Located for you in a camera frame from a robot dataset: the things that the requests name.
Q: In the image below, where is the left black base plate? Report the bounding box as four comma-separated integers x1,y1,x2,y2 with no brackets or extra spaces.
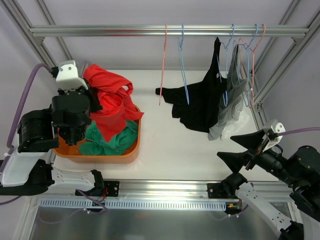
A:
83,180,120,198

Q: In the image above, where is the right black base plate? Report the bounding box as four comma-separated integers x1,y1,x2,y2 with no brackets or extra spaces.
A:
206,182,226,199

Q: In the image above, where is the purple cable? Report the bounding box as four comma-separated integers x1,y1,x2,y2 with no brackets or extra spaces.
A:
281,126,320,137
0,63,55,206

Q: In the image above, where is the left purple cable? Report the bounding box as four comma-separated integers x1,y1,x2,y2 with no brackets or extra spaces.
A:
0,63,55,206

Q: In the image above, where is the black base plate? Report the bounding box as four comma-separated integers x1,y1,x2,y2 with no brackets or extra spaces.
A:
83,180,120,198
206,182,226,199

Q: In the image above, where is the pink hanger far right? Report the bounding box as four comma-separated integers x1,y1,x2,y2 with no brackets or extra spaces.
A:
238,23,266,109

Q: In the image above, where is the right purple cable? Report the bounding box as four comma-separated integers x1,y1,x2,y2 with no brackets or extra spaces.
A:
281,126,320,137

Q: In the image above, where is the red tank top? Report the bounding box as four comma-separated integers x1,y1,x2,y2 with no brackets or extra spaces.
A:
83,64,144,142

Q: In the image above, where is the aluminium hanging rail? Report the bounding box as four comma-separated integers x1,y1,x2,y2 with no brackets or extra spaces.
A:
29,24,310,38

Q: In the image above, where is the aluminium front rail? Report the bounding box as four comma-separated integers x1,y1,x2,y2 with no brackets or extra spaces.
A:
28,178,298,201

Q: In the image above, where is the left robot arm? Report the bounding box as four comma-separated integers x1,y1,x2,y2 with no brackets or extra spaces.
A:
0,86,105,196

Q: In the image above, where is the green tank top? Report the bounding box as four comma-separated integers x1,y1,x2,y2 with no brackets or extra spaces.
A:
78,121,139,156

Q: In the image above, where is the pink wire hanger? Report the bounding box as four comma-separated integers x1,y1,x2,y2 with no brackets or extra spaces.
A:
158,24,168,106

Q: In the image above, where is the grey tank top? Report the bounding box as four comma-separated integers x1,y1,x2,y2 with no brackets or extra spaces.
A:
207,44,249,141

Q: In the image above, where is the black tank top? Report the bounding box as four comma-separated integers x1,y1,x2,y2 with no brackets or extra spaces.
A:
155,38,227,133

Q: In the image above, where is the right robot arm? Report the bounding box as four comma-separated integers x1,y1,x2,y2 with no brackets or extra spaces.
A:
216,129,320,240

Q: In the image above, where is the blue wire hanger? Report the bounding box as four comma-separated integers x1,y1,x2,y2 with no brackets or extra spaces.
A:
177,23,190,105

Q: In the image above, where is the orange plastic basket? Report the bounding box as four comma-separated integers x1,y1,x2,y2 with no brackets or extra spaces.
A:
53,119,141,164

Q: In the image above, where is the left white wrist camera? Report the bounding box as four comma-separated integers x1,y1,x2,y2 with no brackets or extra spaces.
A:
55,60,89,92

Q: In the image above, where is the white slotted cable duct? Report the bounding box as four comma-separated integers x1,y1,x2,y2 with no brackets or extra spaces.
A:
39,198,227,212

